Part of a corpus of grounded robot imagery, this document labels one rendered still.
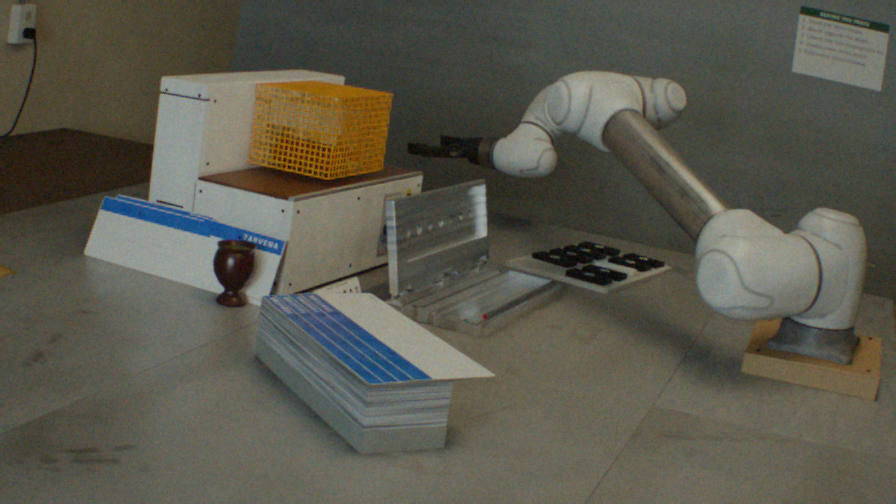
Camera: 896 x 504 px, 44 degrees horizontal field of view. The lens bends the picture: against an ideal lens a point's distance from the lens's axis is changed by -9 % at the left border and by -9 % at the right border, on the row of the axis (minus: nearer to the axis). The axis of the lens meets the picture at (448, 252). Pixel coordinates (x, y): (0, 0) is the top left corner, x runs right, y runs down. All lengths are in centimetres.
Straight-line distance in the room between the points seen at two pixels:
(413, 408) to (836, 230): 98
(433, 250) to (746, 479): 95
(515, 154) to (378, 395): 159
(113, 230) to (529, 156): 115
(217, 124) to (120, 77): 204
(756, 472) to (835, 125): 273
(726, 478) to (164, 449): 80
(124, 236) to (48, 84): 168
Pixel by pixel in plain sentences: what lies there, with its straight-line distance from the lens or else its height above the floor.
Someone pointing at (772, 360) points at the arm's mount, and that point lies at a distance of 230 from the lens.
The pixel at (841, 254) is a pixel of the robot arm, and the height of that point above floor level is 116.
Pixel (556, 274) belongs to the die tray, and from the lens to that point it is 278.
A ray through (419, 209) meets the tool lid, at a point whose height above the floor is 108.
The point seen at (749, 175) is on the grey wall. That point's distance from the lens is 445.
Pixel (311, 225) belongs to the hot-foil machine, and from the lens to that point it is 233.
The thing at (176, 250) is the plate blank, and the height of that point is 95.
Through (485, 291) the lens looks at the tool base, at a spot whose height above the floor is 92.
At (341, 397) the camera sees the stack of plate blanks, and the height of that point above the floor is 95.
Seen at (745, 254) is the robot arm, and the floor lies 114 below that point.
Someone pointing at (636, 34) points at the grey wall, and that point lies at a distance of 449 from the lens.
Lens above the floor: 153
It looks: 13 degrees down
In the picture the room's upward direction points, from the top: 8 degrees clockwise
